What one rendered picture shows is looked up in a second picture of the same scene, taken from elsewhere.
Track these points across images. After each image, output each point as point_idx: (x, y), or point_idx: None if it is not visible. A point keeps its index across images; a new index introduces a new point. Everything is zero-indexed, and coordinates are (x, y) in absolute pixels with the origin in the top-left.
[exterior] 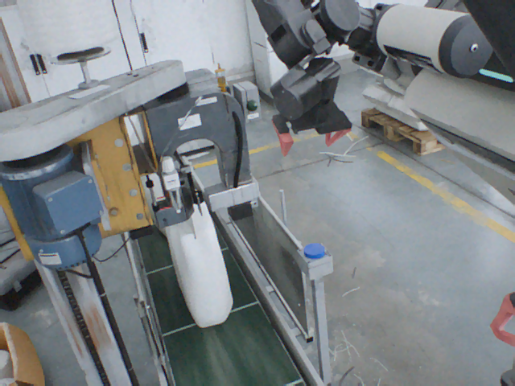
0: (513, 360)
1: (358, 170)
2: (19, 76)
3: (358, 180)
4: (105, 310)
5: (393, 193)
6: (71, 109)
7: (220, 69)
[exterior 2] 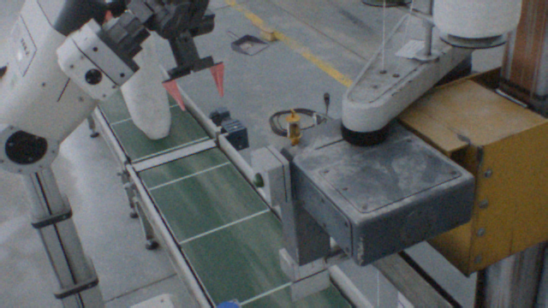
0: (86, 261)
1: None
2: (524, 38)
3: None
4: (482, 296)
5: None
6: (397, 28)
7: (290, 115)
